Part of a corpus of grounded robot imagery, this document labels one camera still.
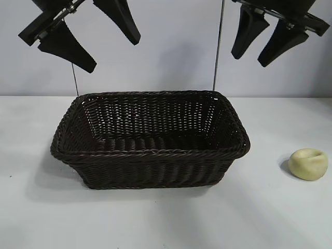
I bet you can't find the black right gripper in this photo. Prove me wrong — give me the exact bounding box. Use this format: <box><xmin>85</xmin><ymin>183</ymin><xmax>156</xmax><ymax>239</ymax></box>
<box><xmin>230</xmin><ymin>0</ymin><xmax>330</xmax><ymax>68</ymax></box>

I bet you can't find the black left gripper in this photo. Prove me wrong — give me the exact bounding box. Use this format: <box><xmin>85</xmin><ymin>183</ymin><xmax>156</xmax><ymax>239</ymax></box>
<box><xmin>17</xmin><ymin>0</ymin><xmax>142</xmax><ymax>74</ymax></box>

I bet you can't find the pale yellow egg yolk pastry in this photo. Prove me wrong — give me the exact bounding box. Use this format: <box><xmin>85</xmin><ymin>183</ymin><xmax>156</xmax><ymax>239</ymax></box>
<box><xmin>288</xmin><ymin>148</ymin><xmax>327</xmax><ymax>182</ymax></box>

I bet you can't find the dark brown wicker basket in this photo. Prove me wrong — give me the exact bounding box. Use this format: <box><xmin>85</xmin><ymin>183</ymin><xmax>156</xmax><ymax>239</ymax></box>
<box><xmin>49</xmin><ymin>90</ymin><xmax>252</xmax><ymax>190</ymax></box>

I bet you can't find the thin metal rod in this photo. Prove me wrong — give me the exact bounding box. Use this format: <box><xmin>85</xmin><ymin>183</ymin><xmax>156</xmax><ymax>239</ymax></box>
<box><xmin>70</xmin><ymin>64</ymin><xmax>79</xmax><ymax>94</ymax></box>

